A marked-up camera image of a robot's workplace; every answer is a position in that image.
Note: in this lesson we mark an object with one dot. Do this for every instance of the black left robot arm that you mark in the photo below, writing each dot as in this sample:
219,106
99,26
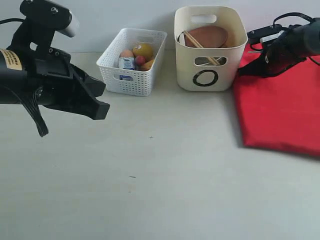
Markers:
13,78

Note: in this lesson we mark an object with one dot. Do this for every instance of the yellow cheese wedge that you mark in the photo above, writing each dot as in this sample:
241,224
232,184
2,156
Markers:
146,66

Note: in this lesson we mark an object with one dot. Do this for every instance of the brown egg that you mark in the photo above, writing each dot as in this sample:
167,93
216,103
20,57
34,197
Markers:
127,54

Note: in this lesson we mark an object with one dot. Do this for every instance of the cream plastic bin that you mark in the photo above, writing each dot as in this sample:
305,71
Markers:
192,75

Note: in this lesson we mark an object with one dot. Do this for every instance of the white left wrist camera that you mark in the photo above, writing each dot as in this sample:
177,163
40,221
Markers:
42,19

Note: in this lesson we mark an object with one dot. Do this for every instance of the white perforated plastic basket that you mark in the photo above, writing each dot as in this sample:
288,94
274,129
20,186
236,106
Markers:
126,81

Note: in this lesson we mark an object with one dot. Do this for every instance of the red scalloped table cloth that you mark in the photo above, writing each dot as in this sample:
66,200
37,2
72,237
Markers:
281,113

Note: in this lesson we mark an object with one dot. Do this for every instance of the yellow lemon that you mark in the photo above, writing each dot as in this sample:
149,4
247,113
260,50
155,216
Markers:
143,49

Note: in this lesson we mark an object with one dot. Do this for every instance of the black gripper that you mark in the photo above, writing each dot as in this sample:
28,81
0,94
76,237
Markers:
278,58

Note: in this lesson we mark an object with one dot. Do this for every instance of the white ceramic bowl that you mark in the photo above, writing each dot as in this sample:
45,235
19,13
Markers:
181,39

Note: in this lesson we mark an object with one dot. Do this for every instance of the blue white milk carton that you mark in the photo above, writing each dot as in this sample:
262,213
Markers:
126,63

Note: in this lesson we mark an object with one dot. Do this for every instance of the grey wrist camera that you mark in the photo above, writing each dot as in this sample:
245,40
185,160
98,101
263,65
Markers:
260,37

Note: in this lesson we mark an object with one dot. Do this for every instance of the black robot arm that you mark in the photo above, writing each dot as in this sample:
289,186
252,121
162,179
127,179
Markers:
293,46

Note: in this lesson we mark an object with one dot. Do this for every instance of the brown wooden plate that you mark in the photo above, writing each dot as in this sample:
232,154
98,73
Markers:
209,36

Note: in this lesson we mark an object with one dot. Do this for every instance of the wooden chopstick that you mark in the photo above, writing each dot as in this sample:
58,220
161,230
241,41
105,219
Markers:
192,39
215,61

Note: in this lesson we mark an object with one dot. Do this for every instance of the red strawberry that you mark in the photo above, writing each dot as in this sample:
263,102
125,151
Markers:
140,60

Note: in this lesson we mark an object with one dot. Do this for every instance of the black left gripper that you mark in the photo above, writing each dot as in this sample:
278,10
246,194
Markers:
54,82

